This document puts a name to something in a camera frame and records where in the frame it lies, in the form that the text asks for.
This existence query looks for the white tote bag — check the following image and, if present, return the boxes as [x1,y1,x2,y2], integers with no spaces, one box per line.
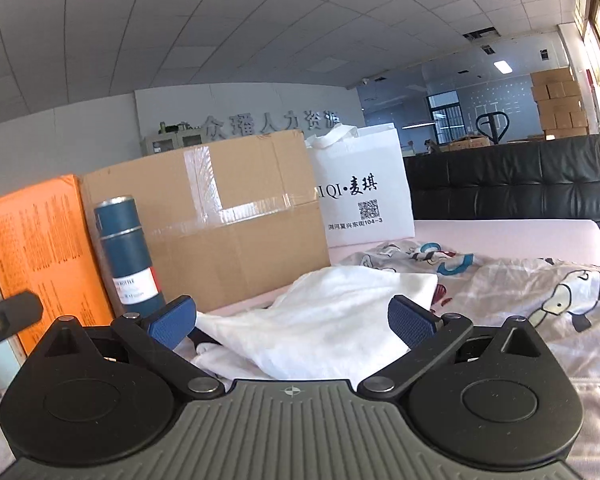
[306,122,415,248]

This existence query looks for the brown cardboard box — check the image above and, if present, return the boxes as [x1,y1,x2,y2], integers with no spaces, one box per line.
[79,130,329,313]

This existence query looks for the orange printed box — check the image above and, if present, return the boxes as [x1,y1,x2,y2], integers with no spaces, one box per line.
[0,174,114,353]

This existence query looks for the black pallet jack handle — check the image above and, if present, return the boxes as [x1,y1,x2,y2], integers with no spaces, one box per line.
[475,110,510,145]

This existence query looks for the stacked cardboard boxes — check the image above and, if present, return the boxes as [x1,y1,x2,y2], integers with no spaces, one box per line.
[531,67,590,140]

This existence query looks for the black leather sofa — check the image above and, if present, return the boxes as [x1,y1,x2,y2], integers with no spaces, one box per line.
[403,134,600,228]

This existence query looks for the white t-shirt with print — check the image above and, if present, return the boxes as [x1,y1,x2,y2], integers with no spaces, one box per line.
[186,266,438,385]

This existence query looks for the dark blue vacuum bottle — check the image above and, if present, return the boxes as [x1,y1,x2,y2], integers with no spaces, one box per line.
[94,196,166,318]

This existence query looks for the grey metal cabinet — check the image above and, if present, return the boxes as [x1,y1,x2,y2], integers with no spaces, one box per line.
[143,122,204,155]

